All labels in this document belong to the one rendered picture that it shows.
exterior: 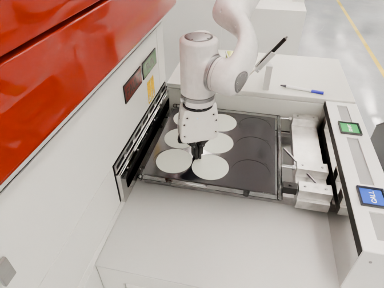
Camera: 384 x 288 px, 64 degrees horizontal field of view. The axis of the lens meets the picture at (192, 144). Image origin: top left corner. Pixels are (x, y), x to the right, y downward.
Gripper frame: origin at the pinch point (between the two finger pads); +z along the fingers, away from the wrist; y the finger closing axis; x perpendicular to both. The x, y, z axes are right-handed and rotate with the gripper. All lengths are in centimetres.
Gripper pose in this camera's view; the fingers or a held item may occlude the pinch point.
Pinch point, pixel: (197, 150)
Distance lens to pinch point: 84.7
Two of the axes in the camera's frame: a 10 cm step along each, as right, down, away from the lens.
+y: 9.6, -1.6, 2.1
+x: -2.6, -6.0, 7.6
